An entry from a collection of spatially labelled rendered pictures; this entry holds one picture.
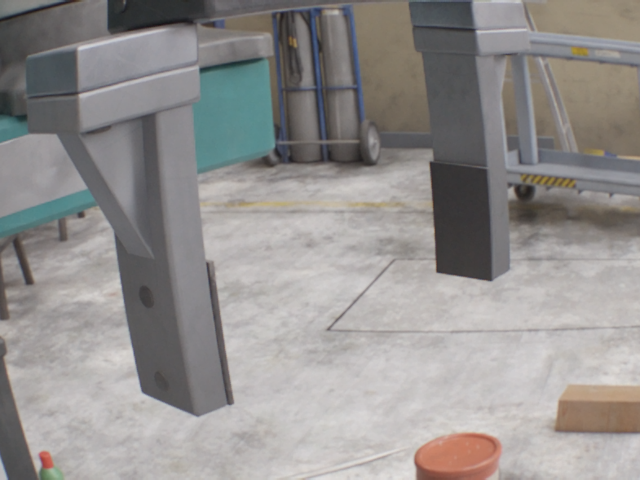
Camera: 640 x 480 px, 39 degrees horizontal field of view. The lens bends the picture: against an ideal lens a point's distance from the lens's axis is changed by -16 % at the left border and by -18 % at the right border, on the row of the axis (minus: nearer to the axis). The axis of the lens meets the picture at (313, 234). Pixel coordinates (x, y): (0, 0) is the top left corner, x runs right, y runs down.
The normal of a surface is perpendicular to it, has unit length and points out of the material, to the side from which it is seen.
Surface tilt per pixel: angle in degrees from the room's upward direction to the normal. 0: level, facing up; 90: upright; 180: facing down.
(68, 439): 0
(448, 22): 90
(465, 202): 90
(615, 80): 90
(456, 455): 0
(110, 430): 0
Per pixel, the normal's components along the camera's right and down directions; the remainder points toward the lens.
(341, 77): -0.05, 0.25
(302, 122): -0.26, 0.26
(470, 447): -0.08, -0.97
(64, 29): 0.15, 0.15
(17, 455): 0.73, 0.11
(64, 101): -0.69, 0.24
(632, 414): -0.49, 0.25
